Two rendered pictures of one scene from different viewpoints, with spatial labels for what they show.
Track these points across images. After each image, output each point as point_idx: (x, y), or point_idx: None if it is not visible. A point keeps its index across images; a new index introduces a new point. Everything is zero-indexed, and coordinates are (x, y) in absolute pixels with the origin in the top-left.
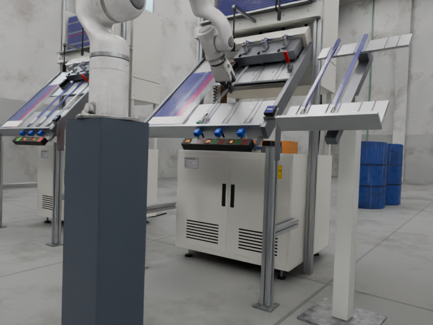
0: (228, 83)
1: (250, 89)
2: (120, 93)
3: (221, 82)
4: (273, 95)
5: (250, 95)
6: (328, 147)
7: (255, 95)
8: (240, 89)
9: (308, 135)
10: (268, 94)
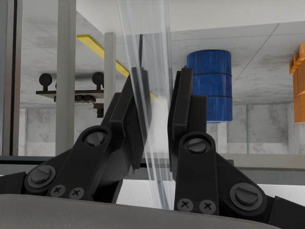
0: (73, 165)
1: (254, 168)
2: None
3: (179, 199)
4: (223, 155)
5: (290, 157)
6: (104, 47)
7: (271, 157)
8: (300, 170)
9: (7, 4)
10: (232, 156)
